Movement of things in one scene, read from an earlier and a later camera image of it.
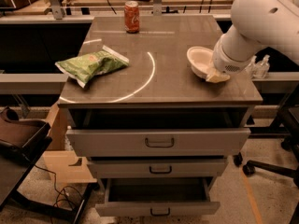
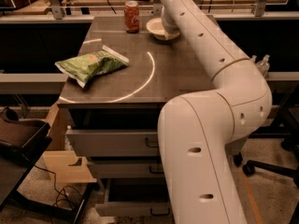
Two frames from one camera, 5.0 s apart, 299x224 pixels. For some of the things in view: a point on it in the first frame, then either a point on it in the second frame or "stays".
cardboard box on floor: [65, 166] stays
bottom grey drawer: [132, 197] stays
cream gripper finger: [217, 77] -> [169, 35]
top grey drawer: [158, 132] stays
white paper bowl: [201, 60] -> [155, 27]
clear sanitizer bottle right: [263, 69] stays
